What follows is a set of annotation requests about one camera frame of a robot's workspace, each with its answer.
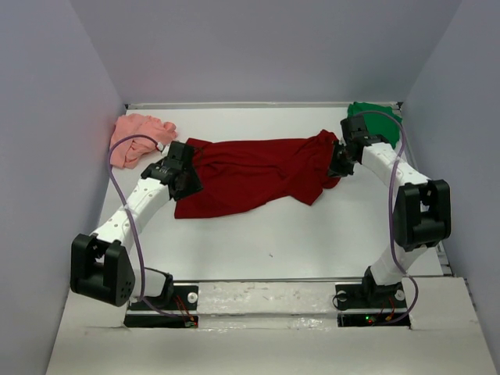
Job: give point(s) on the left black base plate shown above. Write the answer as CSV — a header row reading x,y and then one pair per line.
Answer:
x,y
179,312

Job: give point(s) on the pink t shirt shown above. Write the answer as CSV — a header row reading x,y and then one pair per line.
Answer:
x,y
127,154

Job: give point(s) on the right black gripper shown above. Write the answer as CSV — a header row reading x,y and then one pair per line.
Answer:
x,y
334,169

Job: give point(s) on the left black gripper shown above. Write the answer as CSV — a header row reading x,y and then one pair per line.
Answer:
x,y
195,183

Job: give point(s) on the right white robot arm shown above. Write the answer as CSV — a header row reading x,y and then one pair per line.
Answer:
x,y
419,212

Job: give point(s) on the dark red t shirt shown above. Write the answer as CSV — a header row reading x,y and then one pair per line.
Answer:
x,y
239,176

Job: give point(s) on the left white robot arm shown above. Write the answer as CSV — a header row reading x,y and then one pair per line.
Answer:
x,y
108,265

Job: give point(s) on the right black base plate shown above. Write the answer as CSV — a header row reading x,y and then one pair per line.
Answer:
x,y
356,308

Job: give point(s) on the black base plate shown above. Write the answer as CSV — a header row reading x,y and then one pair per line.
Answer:
x,y
179,312
356,308

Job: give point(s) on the folded green t shirt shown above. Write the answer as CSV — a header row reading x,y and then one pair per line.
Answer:
x,y
378,124

